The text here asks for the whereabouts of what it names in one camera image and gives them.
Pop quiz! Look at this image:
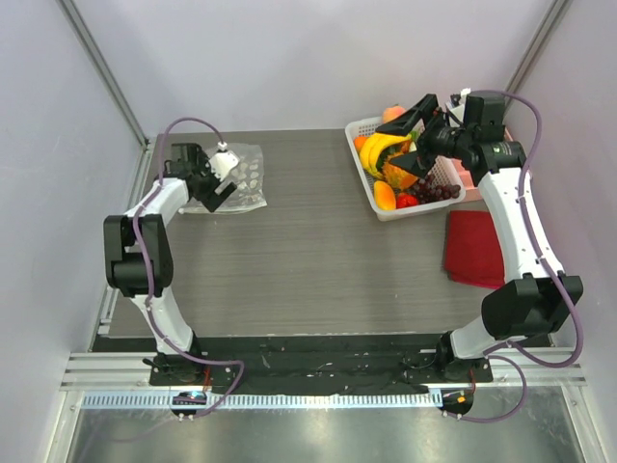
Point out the clear spotted zip bag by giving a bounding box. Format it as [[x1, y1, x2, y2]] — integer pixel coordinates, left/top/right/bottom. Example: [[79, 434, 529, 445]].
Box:
[[173, 143, 267, 214]]

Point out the white plastic fruit basket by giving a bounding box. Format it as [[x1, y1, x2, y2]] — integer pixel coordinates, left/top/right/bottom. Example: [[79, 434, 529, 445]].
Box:
[[345, 117, 469, 222]]

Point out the purple grape bunch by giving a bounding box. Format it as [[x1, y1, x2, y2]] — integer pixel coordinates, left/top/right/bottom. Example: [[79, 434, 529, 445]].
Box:
[[409, 175, 462, 204]]

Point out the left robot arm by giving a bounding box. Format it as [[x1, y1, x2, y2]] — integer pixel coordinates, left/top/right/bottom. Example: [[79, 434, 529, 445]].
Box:
[[103, 142, 239, 385]]

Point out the white slotted cable duct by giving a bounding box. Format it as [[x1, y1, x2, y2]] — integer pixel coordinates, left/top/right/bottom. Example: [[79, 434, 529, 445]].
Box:
[[81, 390, 443, 410]]

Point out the orange toy pineapple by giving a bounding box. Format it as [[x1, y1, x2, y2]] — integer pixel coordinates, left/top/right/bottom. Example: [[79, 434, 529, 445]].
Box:
[[381, 150, 418, 190]]

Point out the yellow banana bunch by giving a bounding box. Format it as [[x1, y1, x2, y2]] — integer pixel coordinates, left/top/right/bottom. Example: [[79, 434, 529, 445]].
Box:
[[359, 132, 413, 179]]

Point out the red strawberry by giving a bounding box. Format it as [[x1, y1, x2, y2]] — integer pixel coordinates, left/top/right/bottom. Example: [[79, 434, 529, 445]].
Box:
[[396, 193, 419, 209]]

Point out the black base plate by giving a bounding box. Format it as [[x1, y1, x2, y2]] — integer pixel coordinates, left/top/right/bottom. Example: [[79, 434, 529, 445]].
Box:
[[91, 332, 553, 396]]

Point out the pink divided tray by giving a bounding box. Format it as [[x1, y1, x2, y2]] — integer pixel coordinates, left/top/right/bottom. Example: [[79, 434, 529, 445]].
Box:
[[452, 127, 518, 189]]

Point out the peach fruit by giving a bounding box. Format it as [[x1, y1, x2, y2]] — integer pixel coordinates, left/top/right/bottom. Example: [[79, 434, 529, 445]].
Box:
[[382, 105, 406, 123]]

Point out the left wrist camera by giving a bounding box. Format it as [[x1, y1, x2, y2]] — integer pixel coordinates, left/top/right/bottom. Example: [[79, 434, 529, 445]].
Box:
[[208, 142, 239, 181]]

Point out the red folded cloth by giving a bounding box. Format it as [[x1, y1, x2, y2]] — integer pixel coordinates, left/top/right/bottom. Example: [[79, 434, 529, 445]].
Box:
[[443, 210, 504, 289]]

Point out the yellow orange mango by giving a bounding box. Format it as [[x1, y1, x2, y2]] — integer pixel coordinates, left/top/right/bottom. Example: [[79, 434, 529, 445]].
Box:
[[373, 180, 396, 211]]

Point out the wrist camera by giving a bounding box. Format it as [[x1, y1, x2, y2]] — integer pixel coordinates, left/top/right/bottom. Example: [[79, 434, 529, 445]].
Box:
[[208, 142, 239, 181], [445, 88, 471, 127]]

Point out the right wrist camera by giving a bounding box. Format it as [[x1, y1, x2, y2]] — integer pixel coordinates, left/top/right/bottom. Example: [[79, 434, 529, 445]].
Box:
[[445, 88, 471, 127]]

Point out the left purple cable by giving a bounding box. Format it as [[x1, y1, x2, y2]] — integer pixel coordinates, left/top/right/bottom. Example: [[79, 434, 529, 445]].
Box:
[[132, 117, 246, 419]]

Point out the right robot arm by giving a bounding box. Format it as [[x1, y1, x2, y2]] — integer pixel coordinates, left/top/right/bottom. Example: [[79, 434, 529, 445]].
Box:
[[362, 90, 584, 381]]

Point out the small orange fruit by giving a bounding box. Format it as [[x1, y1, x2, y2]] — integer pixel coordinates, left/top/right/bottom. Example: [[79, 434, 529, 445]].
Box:
[[353, 136, 367, 152]]

